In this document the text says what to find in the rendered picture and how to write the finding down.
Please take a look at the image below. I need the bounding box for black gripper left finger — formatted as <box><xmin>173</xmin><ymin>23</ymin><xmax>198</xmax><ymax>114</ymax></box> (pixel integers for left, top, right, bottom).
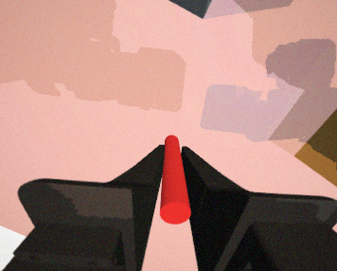
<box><xmin>17</xmin><ymin>144</ymin><xmax>165</xmax><ymax>271</ymax></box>

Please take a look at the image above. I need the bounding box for red peg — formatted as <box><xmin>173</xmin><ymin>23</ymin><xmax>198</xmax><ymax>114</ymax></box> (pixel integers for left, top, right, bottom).
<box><xmin>160</xmin><ymin>135</ymin><xmax>191</xmax><ymax>225</ymax></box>

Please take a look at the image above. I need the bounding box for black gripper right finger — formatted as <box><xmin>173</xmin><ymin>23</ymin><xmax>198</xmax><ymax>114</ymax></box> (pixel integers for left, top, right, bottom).
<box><xmin>181</xmin><ymin>146</ymin><xmax>337</xmax><ymax>271</ymax></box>

